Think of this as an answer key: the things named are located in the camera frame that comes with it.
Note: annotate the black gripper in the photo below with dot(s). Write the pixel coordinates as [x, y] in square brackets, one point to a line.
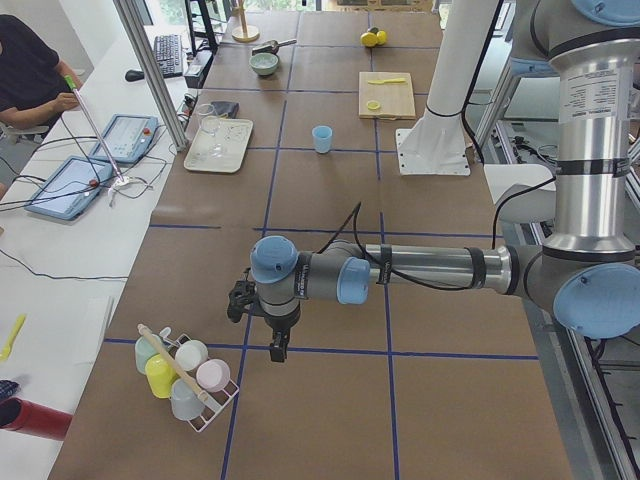
[279, 325]

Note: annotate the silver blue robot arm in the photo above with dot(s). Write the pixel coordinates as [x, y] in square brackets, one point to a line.
[583, 274]

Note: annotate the pink cup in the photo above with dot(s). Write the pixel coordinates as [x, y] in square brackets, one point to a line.
[213, 375]

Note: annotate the white cup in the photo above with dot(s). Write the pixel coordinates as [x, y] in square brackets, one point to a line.
[191, 354]

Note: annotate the grey blue cup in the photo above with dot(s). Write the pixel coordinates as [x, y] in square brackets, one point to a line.
[184, 403]

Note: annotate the yellow cup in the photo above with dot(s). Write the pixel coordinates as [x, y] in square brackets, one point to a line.
[160, 376]

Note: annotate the mint green cup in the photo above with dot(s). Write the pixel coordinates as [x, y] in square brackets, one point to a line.
[143, 351]

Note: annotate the blue paper cup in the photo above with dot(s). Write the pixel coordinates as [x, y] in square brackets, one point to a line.
[322, 138]

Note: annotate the yellow lemon left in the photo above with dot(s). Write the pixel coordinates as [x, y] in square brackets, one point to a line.
[369, 39]

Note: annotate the yellow lemon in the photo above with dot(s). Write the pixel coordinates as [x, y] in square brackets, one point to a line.
[369, 39]
[381, 36]

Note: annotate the yellow lemon right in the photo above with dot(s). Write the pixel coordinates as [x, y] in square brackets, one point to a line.
[381, 36]

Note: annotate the wooden stick on rack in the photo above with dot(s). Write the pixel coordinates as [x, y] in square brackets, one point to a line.
[146, 332]

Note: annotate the cream bear tray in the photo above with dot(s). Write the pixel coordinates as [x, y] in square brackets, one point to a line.
[234, 135]

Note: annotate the clear wine glass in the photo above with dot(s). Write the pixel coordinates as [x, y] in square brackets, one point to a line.
[209, 123]

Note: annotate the grey folded cloth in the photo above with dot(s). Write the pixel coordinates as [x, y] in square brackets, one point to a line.
[225, 109]

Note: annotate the far blue teach pendant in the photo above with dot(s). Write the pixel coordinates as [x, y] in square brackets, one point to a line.
[129, 137]

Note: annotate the blue teach pendant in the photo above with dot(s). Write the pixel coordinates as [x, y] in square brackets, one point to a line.
[70, 189]
[129, 137]

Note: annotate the near blue teach pendant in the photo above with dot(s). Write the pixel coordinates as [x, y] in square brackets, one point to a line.
[70, 189]

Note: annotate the wooden cutting board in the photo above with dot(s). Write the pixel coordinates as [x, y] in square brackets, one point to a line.
[396, 100]

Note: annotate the red bottle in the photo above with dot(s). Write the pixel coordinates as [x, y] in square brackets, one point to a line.
[25, 417]

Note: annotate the yellow plastic utensil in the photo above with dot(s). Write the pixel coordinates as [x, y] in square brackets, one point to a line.
[7, 347]

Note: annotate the green bowl of ice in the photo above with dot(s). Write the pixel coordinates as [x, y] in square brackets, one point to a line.
[264, 64]

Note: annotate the yellow plastic knife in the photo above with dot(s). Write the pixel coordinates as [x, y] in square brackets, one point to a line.
[399, 80]

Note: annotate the white plastic chair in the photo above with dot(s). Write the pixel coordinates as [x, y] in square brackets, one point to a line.
[535, 206]

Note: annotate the steel ice scoop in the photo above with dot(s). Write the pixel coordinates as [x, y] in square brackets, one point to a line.
[272, 46]

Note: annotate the black computer mouse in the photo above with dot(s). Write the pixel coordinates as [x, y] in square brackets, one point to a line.
[134, 75]

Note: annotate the black keyboard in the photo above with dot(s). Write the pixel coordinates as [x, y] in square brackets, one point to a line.
[169, 55]

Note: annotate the seated person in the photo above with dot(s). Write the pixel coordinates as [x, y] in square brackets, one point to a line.
[34, 91]

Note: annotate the white wire cup rack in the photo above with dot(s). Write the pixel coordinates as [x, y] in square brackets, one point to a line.
[216, 401]

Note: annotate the aluminium frame post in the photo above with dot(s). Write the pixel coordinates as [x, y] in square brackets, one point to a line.
[134, 28]

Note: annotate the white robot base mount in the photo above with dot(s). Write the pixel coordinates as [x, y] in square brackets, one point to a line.
[435, 145]

